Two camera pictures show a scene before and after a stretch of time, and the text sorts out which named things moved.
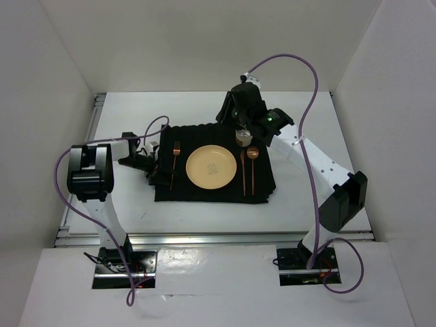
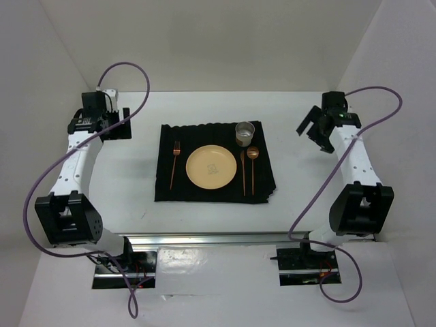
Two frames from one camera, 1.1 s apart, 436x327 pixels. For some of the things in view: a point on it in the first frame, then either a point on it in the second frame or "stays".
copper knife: [242, 160] stays
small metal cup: [243, 137] stays
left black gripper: [152, 166] -> [120, 133]
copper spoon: [253, 152] stays
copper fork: [176, 151] stays
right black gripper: [223, 116] -> [314, 116]
